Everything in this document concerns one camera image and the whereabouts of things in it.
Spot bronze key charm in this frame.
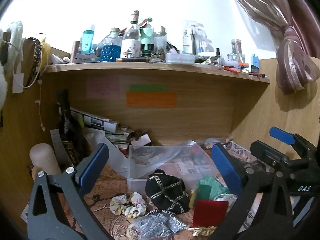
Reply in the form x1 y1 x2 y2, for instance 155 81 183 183
92 194 111 212

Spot clear holder with tools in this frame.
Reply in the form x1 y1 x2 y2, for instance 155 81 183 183
182 21 208 54

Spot small blue box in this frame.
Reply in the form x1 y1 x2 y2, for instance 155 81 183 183
251 54 260 73

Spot patterned woven strap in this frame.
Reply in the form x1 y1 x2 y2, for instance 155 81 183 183
24 37 42 86

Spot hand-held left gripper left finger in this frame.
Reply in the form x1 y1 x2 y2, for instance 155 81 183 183
27 143 110 240

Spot silver glitter fabric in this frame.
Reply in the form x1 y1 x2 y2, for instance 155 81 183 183
130 211 187 238

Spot pink paper note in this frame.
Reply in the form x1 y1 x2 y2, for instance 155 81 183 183
86 77 120 98

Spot white paper tag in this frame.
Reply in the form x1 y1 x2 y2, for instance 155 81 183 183
12 73 24 94

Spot orange paper note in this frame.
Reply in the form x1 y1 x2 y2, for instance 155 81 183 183
126 92 177 108

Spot brown cardboard tube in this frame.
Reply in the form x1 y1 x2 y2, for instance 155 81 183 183
70 41 80 64

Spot dark green felt piece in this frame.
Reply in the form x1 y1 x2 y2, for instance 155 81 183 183
195 184 212 201

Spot red felt sheet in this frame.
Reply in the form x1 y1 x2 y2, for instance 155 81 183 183
192 200 229 228

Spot mauve striped curtain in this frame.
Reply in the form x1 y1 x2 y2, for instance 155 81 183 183
222 0 320 95

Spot black pouch with chain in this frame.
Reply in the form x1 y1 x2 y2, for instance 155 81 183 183
145 169 191 214

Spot floral fabric scrunchie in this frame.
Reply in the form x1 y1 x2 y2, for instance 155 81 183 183
109 192 148 217

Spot mint green cloth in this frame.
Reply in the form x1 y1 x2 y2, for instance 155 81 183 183
199 176 232 200

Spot gold leaf hair clip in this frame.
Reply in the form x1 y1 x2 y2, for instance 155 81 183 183
192 226 218 237

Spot small glass jar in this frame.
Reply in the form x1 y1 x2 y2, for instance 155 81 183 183
231 39 243 55

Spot round bottle with cork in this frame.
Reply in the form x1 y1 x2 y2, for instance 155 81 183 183
100 27 123 62

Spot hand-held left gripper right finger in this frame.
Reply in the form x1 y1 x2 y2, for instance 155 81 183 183
209 143 295 240

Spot clear bottle with white label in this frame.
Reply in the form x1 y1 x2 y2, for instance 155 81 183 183
120 10 142 59

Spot printed brown table cover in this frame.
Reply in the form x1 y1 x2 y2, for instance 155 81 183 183
21 140 265 240

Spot wooden rounded peg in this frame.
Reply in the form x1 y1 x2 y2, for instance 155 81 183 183
29 143 62 180

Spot mint green pump bottle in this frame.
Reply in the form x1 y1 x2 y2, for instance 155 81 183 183
139 17 155 55

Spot stack of newspapers and booklets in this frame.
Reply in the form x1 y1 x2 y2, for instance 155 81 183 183
70 107 134 153

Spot clear plastic storage box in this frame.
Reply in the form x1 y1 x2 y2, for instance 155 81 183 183
127 144 220 198

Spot white fluffy plush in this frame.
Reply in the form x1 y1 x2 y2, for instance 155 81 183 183
0 21 24 108

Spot wooden shelf board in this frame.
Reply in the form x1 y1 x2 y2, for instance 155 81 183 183
43 61 271 84

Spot dark glass bottle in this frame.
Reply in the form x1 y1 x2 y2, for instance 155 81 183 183
56 89 87 167

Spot clear flat plastic case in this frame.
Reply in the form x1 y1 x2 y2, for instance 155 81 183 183
165 53 195 64

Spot beige cord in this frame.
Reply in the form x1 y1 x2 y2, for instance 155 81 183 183
34 79 46 131

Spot clear plastic bag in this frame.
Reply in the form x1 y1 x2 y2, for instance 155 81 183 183
84 127 131 178

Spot blue liquid slim bottle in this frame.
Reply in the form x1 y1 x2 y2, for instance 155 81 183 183
82 24 96 54

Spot green paper note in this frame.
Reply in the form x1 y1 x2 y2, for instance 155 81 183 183
129 84 168 92

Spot orange marker pen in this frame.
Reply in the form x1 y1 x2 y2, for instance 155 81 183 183
226 62 250 70

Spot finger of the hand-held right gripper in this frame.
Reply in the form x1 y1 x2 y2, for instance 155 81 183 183
269 127 297 146
250 141 292 167

